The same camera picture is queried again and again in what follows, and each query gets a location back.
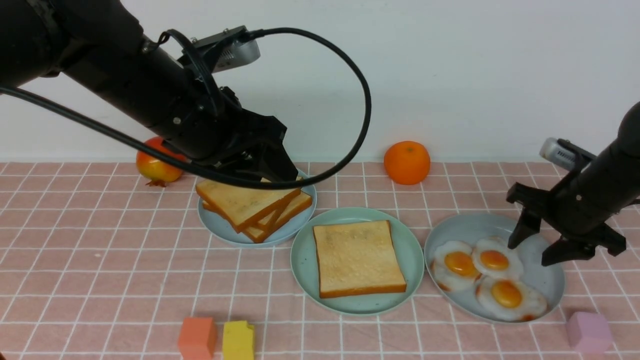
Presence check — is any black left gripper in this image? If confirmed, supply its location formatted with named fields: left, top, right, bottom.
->
left=160, top=87, right=298, bottom=183

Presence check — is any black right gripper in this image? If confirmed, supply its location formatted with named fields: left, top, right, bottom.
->
left=506, top=183, right=627, bottom=267

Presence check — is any toast slice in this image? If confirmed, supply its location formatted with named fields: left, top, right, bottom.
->
left=253, top=203, right=289, bottom=231
left=312, top=219, right=407, bottom=299
left=242, top=192, right=313, bottom=244
left=195, top=180, right=302, bottom=233

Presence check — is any fried egg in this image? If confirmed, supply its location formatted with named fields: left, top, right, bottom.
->
left=471, top=237, right=524, bottom=280
left=475, top=276, right=547, bottom=322
left=429, top=240, right=483, bottom=293

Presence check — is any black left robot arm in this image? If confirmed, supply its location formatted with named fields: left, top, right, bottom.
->
left=1, top=0, right=298, bottom=182

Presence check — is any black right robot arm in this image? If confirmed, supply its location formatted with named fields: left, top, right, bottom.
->
left=506, top=104, right=640, bottom=267

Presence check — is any blue bread plate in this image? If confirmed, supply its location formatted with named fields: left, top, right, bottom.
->
left=198, top=186, right=318, bottom=248

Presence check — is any grey-blue egg plate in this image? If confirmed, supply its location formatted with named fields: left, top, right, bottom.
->
left=423, top=213, right=566, bottom=324

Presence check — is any red yellow pomegranate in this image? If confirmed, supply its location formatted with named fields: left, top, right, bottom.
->
left=135, top=136, right=187, bottom=188

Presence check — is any pink block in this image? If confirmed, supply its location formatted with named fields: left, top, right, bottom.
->
left=566, top=311, right=614, bottom=354

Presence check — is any teal centre plate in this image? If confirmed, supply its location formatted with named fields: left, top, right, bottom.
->
left=290, top=207, right=425, bottom=317

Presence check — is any orange fruit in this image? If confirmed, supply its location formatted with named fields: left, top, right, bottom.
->
left=382, top=141, right=431, bottom=186

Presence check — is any yellow block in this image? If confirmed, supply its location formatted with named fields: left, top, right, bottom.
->
left=222, top=320, right=255, bottom=360

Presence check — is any orange block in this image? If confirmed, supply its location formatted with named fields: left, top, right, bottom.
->
left=177, top=317, right=217, bottom=360

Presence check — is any pink checked tablecloth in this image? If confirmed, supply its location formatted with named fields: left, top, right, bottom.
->
left=0, top=162, right=640, bottom=360

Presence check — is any black left camera cable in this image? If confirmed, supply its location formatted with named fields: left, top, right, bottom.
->
left=0, top=27, right=373, bottom=190

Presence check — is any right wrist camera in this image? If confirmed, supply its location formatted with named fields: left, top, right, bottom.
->
left=539, top=137, right=596, bottom=172

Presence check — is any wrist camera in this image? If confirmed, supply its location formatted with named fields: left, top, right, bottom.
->
left=193, top=25, right=261, bottom=73
left=539, top=137, right=596, bottom=172

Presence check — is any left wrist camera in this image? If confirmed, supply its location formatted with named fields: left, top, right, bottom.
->
left=193, top=25, right=261, bottom=73

